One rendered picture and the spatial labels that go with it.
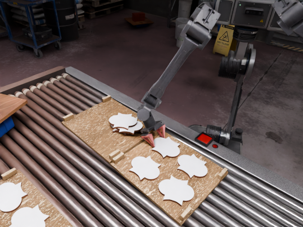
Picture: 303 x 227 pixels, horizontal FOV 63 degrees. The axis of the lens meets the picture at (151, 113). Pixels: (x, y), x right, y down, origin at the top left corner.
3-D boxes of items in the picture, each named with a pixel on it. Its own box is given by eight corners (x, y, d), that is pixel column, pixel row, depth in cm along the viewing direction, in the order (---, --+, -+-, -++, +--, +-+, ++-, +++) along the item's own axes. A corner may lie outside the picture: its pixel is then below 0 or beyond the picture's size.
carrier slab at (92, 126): (111, 99, 157) (111, 97, 156) (159, 129, 135) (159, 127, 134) (61, 124, 136) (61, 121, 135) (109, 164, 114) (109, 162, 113)
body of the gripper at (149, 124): (163, 123, 123) (157, 110, 122) (149, 133, 117) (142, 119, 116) (155, 124, 128) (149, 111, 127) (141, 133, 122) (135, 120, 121)
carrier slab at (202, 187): (161, 131, 134) (161, 129, 133) (227, 174, 113) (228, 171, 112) (110, 165, 114) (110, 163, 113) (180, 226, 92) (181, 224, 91)
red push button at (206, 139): (202, 134, 134) (202, 133, 133) (211, 140, 131) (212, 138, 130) (196, 140, 130) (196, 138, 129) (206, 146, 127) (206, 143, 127)
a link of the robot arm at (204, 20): (227, 13, 91) (204, -2, 90) (205, 45, 96) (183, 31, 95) (212, 17, 133) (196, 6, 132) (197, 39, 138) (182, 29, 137)
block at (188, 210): (188, 208, 96) (189, 204, 94) (192, 211, 95) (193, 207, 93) (178, 219, 92) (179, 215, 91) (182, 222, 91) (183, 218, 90)
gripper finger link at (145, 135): (164, 141, 122) (157, 124, 120) (155, 149, 118) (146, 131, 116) (156, 142, 127) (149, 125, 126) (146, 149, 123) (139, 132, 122)
